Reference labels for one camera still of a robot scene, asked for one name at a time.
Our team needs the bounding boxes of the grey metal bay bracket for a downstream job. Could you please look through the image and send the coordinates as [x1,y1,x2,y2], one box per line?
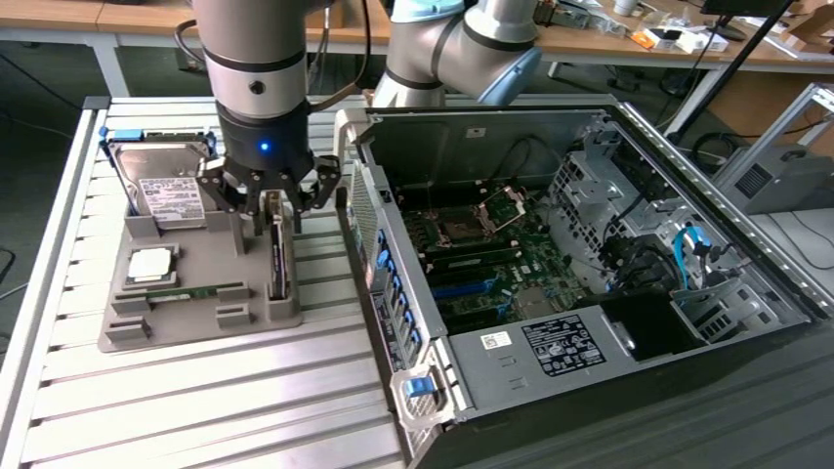
[669,277,795,346]

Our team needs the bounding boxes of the grey metal drive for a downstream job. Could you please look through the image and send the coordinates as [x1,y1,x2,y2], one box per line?
[548,0,613,29]

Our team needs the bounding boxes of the cardboard box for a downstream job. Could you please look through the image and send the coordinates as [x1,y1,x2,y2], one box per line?
[785,0,834,55]

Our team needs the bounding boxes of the grey computer box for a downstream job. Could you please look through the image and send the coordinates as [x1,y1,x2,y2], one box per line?
[711,144,834,216]

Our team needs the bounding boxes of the black wire bundle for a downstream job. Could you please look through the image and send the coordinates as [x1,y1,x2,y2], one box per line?
[598,233,683,297]

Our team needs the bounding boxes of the hard disk in blue caddy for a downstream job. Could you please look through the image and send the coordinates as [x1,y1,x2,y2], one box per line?
[96,126,220,232]

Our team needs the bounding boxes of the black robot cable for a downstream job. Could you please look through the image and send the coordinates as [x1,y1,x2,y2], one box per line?
[174,0,374,116]

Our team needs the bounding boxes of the grey parts rack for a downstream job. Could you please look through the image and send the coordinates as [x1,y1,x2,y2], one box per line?
[96,207,306,354]

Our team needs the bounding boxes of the green motherboard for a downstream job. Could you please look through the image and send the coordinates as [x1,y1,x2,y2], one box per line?
[396,184,591,334]

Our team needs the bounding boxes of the green RAM stick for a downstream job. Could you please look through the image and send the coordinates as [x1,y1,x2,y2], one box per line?
[143,284,224,300]

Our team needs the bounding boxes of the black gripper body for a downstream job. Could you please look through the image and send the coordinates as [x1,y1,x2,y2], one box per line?
[216,102,315,194]

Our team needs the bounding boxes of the wooden desk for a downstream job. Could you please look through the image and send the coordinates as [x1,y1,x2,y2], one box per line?
[539,0,834,143]
[0,0,392,99]

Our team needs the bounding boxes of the black monitor stand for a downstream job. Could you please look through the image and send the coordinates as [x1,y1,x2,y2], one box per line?
[699,0,794,41]

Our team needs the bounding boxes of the silver chipset heat sink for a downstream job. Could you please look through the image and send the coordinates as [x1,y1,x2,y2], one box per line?
[518,287,556,315]

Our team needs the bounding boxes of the black stand pole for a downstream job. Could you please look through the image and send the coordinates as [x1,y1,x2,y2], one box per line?
[662,0,802,144]

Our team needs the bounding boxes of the CPU socket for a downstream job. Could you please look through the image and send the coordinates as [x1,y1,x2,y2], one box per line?
[434,207,498,246]

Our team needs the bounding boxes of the blue expansion slot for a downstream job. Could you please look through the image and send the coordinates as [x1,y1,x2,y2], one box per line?
[428,278,502,300]

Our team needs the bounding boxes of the black expansion slot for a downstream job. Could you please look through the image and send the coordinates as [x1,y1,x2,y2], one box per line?
[422,246,523,266]
[426,262,496,278]

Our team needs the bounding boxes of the graphics card with metal bracket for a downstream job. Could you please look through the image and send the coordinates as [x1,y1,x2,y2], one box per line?
[262,190,294,302]

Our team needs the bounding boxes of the aluminium frame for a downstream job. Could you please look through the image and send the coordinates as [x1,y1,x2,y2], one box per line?
[758,81,834,162]

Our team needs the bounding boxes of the silver CPU chip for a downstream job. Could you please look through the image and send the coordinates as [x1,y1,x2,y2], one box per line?
[127,247,178,284]

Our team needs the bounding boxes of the light blue wire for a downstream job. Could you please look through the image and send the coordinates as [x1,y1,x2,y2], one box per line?
[673,223,717,293]

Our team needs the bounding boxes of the open PC case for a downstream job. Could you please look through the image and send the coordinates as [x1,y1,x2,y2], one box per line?
[332,100,822,469]

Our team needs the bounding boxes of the metal socket cover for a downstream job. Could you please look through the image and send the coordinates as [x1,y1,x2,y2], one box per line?
[476,187,530,232]

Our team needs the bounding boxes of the orange and white box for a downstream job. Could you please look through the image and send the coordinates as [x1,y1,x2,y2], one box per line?
[633,26,683,51]

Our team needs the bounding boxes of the grey perforated disk bay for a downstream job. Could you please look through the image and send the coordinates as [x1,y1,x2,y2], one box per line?
[544,121,661,238]

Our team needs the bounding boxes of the grey power supply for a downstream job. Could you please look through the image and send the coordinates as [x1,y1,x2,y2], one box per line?
[446,305,639,427]

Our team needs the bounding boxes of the black looped wire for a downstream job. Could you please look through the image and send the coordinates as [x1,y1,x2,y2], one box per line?
[488,136,563,183]

